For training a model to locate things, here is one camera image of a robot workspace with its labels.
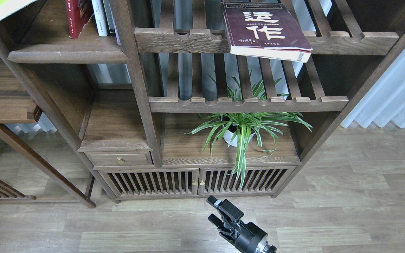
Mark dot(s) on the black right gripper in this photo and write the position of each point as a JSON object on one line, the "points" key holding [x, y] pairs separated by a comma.
{"points": [[245, 237]]}

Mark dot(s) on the red book with photos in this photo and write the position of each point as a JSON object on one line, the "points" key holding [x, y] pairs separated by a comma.
{"points": [[78, 14]]}

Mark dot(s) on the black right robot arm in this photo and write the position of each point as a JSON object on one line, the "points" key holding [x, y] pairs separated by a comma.
{"points": [[246, 237]]}

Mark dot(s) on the green spider plant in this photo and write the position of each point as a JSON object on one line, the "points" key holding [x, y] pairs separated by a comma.
{"points": [[259, 121]]}

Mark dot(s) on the brass drawer knob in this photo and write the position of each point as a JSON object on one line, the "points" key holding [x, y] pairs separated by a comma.
{"points": [[120, 161]]}

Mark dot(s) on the dark wooden bookshelf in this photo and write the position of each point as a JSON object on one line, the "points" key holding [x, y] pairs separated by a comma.
{"points": [[136, 99]]}

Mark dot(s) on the maroon book white characters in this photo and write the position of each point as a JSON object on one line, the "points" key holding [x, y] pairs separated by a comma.
{"points": [[266, 30]]}

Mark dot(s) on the pale purple upright book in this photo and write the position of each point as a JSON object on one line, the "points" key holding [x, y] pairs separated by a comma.
{"points": [[114, 24]]}

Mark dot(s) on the white curtain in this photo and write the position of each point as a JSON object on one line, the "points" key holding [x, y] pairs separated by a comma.
{"points": [[385, 102]]}

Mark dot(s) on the white upright book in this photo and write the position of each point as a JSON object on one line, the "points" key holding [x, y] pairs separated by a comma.
{"points": [[100, 18]]}

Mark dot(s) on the dark upright book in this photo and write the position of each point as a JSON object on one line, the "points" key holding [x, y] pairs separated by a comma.
{"points": [[110, 19]]}

